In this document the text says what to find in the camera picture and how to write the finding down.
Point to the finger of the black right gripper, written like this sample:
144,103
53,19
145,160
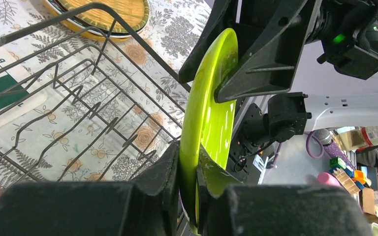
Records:
222,16
268,66

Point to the background clutter of toys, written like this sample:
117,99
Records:
355,147

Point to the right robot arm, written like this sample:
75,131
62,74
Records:
277,117

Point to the yellow dotted plate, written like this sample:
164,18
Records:
55,10

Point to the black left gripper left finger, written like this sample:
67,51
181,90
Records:
147,205

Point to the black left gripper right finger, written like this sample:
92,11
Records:
226,207

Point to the lime green plate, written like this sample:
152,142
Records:
207,124

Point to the green white chessboard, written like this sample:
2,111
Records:
24,101

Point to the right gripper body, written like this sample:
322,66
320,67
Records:
339,17

